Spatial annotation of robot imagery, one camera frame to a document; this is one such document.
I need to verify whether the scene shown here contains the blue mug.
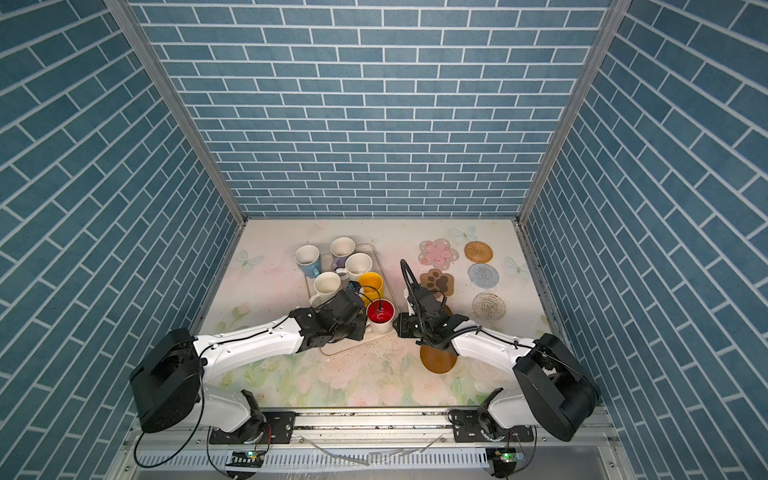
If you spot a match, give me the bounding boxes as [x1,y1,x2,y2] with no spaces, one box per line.
[294,244,322,279]

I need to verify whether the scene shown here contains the plain white mug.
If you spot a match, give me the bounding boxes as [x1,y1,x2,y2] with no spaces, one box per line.
[309,272,342,308]

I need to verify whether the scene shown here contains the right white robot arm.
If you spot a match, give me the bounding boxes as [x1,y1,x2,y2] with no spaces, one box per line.
[394,284,601,441]

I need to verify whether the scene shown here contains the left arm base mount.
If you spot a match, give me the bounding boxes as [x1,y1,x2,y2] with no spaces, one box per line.
[208,411,297,445]

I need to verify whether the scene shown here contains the multicolour stitched round coaster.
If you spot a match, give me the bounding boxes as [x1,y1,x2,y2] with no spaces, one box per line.
[472,293,507,323]

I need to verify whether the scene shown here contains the woven rattan coaster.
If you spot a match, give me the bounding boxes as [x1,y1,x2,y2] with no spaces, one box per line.
[464,241,494,264]

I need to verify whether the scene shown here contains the pink flower coaster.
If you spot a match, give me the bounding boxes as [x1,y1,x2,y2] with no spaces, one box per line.
[418,238,459,271]

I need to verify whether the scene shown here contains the beige serving tray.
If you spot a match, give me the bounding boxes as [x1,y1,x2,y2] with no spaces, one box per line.
[320,243,400,356]

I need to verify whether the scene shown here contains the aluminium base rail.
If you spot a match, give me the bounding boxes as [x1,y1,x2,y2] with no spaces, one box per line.
[127,407,619,455]

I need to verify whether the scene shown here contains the purple mug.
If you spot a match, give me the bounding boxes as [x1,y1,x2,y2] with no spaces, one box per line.
[330,237,356,270]

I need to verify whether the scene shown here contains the yellow mug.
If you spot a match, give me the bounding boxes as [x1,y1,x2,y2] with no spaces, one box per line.
[358,272,384,302]

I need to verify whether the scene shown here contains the white speckled mug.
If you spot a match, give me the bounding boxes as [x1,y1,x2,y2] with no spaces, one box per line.
[344,253,373,281]

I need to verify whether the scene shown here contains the brown round coaster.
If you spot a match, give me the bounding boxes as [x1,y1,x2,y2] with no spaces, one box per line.
[419,345,458,374]

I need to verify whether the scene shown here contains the blue woven round coaster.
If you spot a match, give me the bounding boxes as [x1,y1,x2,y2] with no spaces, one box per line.
[467,263,500,289]

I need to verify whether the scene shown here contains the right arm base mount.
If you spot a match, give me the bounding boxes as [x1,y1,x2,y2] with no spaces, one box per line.
[447,409,534,443]

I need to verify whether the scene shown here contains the white mug red inside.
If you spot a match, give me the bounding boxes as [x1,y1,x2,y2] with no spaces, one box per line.
[366,299,395,335]

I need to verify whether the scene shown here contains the brown paw coaster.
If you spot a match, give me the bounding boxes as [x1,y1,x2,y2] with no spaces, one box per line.
[419,269,454,299]

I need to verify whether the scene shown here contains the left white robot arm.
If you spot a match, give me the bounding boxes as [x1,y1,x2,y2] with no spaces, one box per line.
[129,290,367,443]

